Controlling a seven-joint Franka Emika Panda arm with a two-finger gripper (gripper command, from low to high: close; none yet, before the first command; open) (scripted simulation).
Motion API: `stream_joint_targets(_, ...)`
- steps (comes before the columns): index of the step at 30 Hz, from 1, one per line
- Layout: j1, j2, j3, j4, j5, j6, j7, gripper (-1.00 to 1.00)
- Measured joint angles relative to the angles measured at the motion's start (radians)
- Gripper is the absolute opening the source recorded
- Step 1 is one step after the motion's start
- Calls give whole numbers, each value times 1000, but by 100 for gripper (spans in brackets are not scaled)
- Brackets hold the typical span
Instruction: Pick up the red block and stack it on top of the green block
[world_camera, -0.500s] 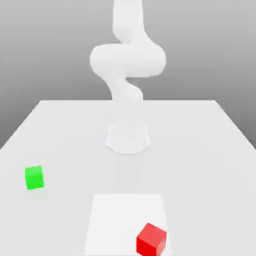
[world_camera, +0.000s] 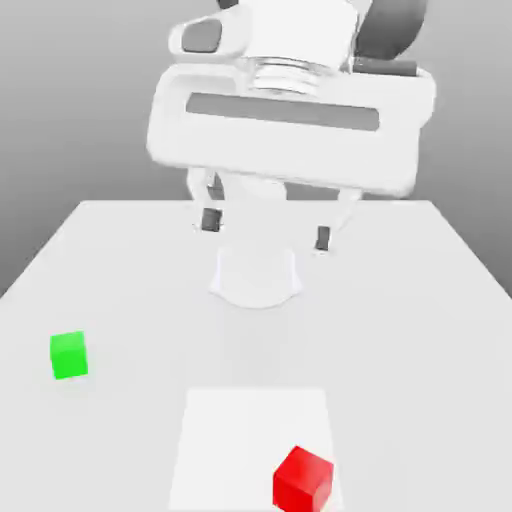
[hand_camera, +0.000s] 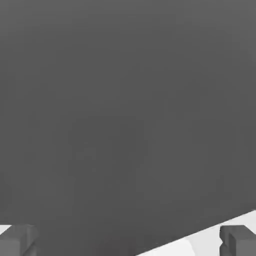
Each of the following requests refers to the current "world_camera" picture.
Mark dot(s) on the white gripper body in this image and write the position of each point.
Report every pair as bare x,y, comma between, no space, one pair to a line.
280,152

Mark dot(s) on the small green cube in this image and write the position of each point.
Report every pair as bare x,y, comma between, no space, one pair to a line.
68,355

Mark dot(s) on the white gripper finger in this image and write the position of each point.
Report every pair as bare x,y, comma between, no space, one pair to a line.
210,220
322,239

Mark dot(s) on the small red cube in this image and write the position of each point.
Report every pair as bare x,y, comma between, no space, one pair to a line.
302,482

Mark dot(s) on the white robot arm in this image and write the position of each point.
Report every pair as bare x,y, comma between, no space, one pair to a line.
304,28

